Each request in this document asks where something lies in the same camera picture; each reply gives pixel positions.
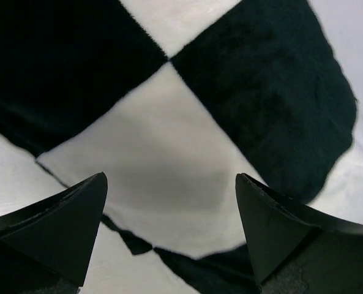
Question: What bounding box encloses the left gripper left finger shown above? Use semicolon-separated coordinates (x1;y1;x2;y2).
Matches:
0;173;107;287

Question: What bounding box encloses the black white checkered pillowcase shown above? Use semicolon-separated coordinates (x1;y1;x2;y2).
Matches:
0;1;363;293

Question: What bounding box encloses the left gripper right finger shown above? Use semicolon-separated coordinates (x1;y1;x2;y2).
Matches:
236;174;363;285

